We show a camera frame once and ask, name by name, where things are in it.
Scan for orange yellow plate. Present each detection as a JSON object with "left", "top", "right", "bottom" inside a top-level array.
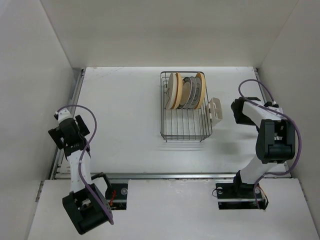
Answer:
[{"left": 194, "top": 72, "right": 206, "bottom": 109}]

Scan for white blue-rimmed plate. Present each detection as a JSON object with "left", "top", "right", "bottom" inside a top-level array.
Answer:
[{"left": 184, "top": 76, "right": 197, "bottom": 109}]

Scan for beige plate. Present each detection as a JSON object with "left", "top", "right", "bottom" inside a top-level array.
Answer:
[{"left": 178, "top": 77, "right": 192, "bottom": 109}]

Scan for metal wire dish rack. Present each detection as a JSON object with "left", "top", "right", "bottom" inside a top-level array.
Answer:
[{"left": 159, "top": 71, "right": 213, "bottom": 142}]

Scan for tan yellow plate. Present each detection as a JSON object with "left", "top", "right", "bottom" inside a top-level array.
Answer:
[{"left": 172, "top": 72, "right": 183, "bottom": 109}]

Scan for cream white plate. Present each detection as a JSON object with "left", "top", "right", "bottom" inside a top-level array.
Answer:
[{"left": 166, "top": 72, "right": 178, "bottom": 109}]

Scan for white black-patterned plate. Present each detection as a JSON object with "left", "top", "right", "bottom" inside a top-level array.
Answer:
[{"left": 189, "top": 76, "right": 202, "bottom": 109}]

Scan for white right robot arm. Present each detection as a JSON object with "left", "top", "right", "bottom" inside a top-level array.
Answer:
[{"left": 231, "top": 97, "right": 296, "bottom": 198}]

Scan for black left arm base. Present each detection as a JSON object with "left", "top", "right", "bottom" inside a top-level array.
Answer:
[{"left": 105, "top": 183, "right": 128, "bottom": 211}]

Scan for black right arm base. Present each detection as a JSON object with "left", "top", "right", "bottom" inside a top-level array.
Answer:
[{"left": 214, "top": 182, "right": 269, "bottom": 210}]

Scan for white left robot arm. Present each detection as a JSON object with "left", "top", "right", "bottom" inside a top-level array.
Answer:
[{"left": 48, "top": 108, "right": 114, "bottom": 235}]

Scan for white plastic cutlery holder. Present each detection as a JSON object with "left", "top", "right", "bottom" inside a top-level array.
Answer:
[{"left": 205, "top": 97, "right": 223, "bottom": 127}]

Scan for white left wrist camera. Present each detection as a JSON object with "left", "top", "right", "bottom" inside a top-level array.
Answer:
[{"left": 54, "top": 109, "right": 73, "bottom": 124}]

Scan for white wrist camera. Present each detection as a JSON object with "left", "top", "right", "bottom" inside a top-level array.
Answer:
[
  {"left": 54, "top": 109, "right": 73, "bottom": 124},
  {"left": 264, "top": 101, "right": 283, "bottom": 113}
]

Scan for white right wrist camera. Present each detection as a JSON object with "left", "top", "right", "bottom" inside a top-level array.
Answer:
[{"left": 264, "top": 101, "right": 283, "bottom": 113}]

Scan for aluminium right rail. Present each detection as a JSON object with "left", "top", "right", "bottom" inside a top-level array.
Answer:
[{"left": 253, "top": 67, "right": 267, "bottom": 103}]

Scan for aluminium front rail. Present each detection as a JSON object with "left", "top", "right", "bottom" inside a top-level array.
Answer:
[{"left": 106, "top": 172, "right": 236, "bottom": 180}]

